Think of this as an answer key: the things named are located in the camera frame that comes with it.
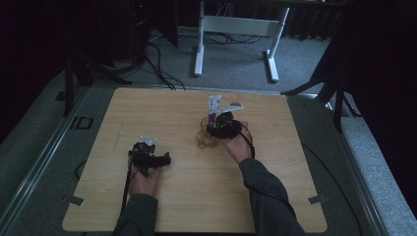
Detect clear glass cup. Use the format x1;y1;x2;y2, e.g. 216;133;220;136
196;115;224;149

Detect grey tape piece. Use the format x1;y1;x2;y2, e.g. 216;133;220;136
62;194;86;207
308;194;328;206

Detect person's left hand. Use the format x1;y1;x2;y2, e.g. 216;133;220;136
127;165;163;199

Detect black floor cables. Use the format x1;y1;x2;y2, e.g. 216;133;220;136
144;30;187;91

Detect thin black floor cable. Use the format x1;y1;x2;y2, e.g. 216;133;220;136
300;143;365;236

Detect person's right hand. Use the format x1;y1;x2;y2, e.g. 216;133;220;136
219;120;256;165

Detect white and purple toothpaste tube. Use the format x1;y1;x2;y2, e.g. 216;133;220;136
206;93;223;130

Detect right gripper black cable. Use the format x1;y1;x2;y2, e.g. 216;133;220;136
239;121;298;219

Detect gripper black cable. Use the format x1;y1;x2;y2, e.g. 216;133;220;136
120;161;135;215
239;121;298;219

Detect aluminium rail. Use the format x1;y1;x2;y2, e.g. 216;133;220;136
0;86;91;227

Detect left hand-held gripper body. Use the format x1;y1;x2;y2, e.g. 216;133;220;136
128;135;159;178

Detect black metal stand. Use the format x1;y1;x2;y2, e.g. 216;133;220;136
280;52;363;134
54;38;133;118

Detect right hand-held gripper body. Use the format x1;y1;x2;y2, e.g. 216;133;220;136
206;101;248;141

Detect white metal table frame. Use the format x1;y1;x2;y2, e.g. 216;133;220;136
193;0;291;84

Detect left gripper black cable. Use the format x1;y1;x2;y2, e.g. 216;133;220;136
120;161;135;215

